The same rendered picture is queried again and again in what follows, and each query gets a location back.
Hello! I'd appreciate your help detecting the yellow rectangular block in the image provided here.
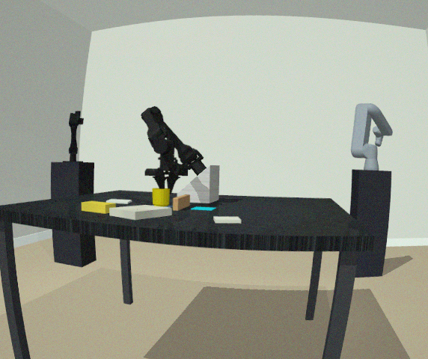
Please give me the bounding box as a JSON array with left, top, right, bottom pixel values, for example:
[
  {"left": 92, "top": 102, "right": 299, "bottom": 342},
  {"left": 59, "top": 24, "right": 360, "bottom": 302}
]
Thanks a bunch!
[{"left": 82, "top": 201, "right": 116, "bottom": 214}]

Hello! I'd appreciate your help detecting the tan wooden bar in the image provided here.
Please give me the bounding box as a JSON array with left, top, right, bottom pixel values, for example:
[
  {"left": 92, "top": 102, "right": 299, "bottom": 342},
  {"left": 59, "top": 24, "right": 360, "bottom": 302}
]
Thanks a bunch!
[{"left": 173, "top": 194, "right": 190, "bottom": 210}]

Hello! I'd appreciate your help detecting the pale cream flat rectangular slab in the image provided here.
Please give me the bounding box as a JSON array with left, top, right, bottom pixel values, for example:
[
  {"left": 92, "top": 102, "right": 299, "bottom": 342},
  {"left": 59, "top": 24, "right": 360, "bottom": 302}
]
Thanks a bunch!
[{"left": 109, "top": 205, "right": 172, "bottom": 220}]

